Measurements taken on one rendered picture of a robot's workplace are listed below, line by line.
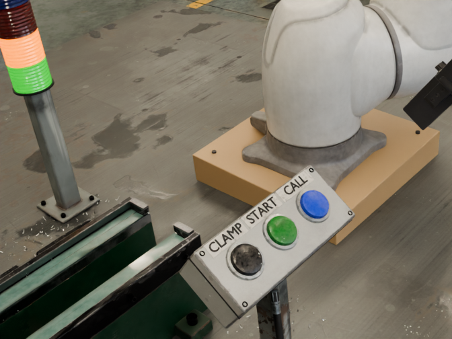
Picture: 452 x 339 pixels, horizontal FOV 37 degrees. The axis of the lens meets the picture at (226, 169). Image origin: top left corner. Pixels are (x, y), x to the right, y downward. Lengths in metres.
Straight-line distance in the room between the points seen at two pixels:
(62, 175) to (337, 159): 0.45
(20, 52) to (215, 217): 0.39
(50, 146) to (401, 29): 0.58
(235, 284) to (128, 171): 0.68
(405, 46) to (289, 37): 0.18
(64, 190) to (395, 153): 0.55
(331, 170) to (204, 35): 0.79
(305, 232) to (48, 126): 0.57
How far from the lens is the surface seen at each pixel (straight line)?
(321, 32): 0.98
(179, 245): 0.86
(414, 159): 1.16
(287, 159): 1.09
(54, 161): 1.14
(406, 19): 1.06
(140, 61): 1.68
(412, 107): 0.70
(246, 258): 0.61
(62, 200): 1.18
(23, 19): 1.04
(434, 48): 1.08
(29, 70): 1.06
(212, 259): 0.61
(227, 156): 1.16
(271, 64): 1.02
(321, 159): 1.07
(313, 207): 0.66
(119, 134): 1.38
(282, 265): 0.63
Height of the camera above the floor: 1.47
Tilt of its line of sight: 34 degrees down
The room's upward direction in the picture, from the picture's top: 7 degrees counter-clockwise
